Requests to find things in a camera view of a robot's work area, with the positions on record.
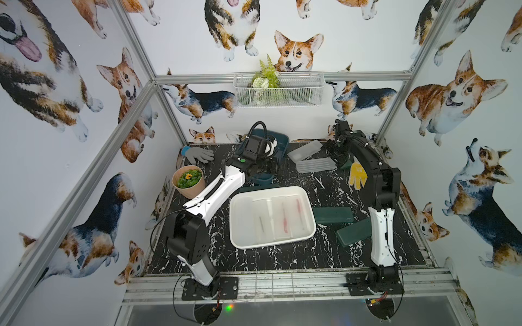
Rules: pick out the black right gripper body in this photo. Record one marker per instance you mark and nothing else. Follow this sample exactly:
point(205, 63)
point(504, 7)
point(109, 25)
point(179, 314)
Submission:
point(337, 155)

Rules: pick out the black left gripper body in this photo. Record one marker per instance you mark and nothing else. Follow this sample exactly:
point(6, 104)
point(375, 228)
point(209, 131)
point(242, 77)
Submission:
point(263, 178)

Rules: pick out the clear ribbed case back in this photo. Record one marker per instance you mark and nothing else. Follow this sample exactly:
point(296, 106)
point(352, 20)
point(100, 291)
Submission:
point(316, 165)

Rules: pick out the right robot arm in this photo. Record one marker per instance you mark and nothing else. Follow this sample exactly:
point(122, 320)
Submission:
point(383, 185)

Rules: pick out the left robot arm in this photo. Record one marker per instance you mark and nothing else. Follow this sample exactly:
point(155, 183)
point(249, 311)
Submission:
point(190, 240)

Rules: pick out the dark green pencil case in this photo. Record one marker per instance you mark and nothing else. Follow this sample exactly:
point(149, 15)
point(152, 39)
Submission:
point(258, 188)

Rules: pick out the teal plastic storage box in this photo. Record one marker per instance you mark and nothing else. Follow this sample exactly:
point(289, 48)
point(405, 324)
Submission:
point(282, 146)

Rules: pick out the white plastic storage box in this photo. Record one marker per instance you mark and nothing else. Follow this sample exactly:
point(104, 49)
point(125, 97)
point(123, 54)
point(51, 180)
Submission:
point(271, 217)

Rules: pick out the dark green case upright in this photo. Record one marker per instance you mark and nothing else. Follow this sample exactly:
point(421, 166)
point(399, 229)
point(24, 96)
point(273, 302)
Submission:
point(347, 165)

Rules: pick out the yellow work glove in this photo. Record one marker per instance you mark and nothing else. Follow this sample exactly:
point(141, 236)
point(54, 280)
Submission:
point(357, 176)

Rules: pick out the dark green case middle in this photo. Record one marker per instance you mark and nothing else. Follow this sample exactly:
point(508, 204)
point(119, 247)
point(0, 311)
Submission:
point(333, 215)

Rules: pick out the grey work glove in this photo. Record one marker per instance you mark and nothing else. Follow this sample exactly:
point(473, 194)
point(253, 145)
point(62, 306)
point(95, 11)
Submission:
point(197, 154)

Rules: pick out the beige pot with green plant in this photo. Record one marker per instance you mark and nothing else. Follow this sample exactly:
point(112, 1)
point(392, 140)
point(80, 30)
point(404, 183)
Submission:
point(189, 181)

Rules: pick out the dark green case near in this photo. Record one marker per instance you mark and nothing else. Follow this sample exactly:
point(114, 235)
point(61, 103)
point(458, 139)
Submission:
point(354, 233)

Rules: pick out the artificial fern plant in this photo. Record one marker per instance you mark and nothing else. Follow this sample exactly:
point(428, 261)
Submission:
point(265, 82)

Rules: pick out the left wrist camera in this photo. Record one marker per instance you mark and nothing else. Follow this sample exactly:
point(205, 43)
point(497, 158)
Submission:
point(257, 147)

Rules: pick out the white wire wall basket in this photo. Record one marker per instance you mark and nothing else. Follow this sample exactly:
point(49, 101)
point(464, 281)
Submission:
point(297, 90)

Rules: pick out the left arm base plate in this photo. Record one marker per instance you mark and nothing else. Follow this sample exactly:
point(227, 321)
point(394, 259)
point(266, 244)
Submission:
point(223, 288)

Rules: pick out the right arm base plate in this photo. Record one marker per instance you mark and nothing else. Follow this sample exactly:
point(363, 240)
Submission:
point(361, 284)

